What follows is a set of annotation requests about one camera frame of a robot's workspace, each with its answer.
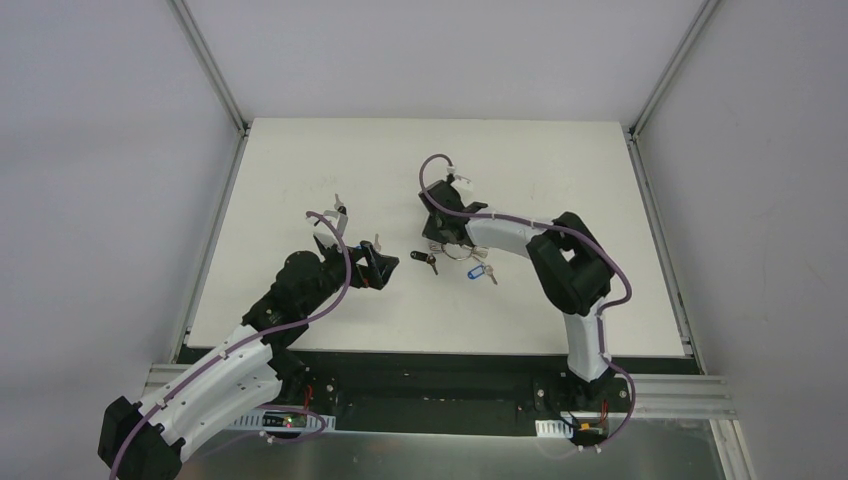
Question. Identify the black metal base rail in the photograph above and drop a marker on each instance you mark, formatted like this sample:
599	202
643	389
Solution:
454	394

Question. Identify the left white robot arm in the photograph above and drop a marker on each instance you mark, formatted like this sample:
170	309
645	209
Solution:
152	438

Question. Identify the key with black head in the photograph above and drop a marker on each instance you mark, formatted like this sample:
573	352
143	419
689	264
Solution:
341	210

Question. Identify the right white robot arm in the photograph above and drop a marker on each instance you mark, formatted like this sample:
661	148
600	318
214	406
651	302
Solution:
565	256

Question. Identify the left aluminium frame post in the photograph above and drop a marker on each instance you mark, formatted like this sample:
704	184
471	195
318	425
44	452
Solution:
206	60

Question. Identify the right aluminium frame post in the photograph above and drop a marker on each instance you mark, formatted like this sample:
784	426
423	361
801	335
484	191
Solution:
692	34

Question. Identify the right white controller board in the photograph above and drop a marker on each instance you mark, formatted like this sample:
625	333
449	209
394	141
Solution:
580	435

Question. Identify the aluminium frame post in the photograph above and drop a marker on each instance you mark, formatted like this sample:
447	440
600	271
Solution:
206	60
692	34

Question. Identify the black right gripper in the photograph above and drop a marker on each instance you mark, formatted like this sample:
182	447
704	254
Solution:
436	221

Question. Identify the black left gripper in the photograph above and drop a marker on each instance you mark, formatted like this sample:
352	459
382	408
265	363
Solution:
365	266

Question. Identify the left white controller board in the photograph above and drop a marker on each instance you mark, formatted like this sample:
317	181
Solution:
278	421

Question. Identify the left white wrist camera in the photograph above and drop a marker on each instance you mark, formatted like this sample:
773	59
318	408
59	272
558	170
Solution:
329	227

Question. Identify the silver metal binder keyring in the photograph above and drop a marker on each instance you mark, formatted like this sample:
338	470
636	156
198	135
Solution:
456	252

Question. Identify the key with blue frame tag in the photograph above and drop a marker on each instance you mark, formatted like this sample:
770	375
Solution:
374	244

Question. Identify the white controller board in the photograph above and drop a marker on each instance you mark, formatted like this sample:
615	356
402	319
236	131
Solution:
278	421
580	435

